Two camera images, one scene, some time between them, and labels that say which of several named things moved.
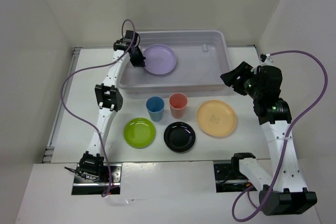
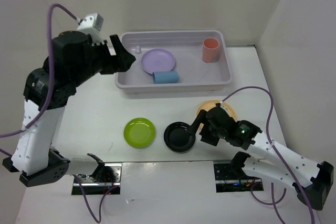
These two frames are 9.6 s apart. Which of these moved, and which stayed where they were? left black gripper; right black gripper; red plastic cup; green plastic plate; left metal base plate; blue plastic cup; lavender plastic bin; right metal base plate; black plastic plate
Moved: red plastic cup; right black gripper; blue plastic cup; left black gripper
Stayed: green plastic plate; lavender plastic bin; left metal base plate; right metal base plate; black plastic plate
